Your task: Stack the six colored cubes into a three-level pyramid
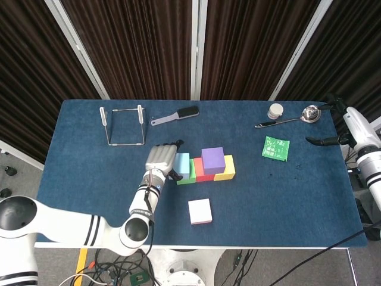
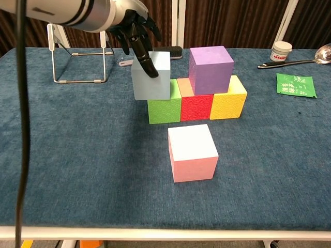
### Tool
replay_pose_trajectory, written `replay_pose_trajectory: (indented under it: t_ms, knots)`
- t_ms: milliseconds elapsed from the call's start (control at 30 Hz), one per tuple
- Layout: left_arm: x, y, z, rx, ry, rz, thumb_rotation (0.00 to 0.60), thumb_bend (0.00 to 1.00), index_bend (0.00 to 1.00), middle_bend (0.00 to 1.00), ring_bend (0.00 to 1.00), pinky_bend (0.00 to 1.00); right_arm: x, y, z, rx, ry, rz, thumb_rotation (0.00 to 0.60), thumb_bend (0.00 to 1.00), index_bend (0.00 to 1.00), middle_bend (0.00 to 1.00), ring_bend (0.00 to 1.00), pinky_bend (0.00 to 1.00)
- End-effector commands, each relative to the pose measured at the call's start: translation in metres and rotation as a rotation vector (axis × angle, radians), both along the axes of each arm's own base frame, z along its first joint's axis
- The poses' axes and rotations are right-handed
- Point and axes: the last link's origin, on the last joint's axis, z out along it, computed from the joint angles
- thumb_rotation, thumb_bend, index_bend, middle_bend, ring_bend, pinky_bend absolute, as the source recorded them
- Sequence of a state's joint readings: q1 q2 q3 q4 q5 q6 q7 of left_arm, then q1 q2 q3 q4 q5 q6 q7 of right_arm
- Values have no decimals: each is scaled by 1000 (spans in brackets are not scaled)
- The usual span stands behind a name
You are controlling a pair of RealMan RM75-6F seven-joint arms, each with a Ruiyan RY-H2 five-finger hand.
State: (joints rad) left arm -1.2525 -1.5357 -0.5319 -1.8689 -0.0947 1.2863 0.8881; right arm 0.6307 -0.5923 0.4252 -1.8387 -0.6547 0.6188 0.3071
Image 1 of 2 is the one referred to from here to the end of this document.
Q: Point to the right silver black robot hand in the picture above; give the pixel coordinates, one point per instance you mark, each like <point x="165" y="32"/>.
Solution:
<point x="360" y="131"/>

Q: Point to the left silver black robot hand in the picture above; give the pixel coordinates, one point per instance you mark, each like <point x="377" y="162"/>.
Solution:
<point x="160" y="159"/>

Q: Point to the light blue cube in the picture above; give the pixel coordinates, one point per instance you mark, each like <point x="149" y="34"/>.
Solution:
<point x="182" y="164"/>

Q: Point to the green cube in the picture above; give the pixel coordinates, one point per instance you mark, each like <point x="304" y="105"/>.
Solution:
<point x="193" y="172"/>

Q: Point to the red orange cube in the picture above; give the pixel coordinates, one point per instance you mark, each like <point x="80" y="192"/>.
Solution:
<point x="199" y="169"/>

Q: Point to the purple cube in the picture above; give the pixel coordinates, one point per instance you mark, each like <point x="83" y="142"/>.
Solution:
<point x="212" y="159"/>

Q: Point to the white pink cube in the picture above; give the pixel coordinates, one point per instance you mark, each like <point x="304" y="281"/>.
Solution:
<point x="200" y="211"/>

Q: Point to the yellow cube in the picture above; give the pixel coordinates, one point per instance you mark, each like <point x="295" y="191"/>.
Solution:
<point x="229" y="174"/>

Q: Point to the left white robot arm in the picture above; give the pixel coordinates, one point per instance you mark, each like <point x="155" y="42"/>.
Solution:
<point x="59" y="226"/>

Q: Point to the black power strip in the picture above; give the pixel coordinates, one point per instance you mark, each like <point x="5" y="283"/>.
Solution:
<point x="354" y="178"/>

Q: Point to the grey brush black bristles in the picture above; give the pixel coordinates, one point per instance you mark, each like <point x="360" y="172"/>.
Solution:
<point x="187" y="111"/>

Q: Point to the dark brown pleated curtain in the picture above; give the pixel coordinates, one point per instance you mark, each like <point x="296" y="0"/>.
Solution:
<point x="253" y="44"/>
<point x="29" y="74"/>
<point x="134" y="44"/>
<point x="351" y="65"/>

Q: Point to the blue felt table cover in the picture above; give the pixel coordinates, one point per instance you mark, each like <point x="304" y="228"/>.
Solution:
<point x="89" y="167"/>

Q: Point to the dark grey trouser leg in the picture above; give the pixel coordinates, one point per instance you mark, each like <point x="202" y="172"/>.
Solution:
<point x="367" y="208"/>

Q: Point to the green foil packet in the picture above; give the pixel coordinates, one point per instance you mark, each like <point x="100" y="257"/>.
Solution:
<point x="275" y="148"/>

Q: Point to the small white jar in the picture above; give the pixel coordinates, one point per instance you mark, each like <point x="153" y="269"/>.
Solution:
<point x="275" y="111"/>

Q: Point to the green circuit board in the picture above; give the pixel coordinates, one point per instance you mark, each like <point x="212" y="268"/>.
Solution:
<point x="139" y="278"/>

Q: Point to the orange connector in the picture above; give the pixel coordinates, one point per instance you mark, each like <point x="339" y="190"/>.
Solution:
<point x="91" y="264"/>

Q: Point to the yellow floor tape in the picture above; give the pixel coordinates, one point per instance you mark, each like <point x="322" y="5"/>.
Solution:
<point x="81" y="262"/>

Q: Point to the black caster wheel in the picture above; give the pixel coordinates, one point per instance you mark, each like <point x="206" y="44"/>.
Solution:
<point x="9" y="170"/>
<point x="5" y="193"/>

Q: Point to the white partition frame post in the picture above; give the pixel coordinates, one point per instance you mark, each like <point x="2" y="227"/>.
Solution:
<point x="377" y="123"/>
<point x="77" y="47"/>
<point x="300" y="47"/>
<point x="199" y="44"/>
<point x="18" y="153"/>

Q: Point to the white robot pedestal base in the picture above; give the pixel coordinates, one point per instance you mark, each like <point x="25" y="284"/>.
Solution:
<point x="184" y="268"/>

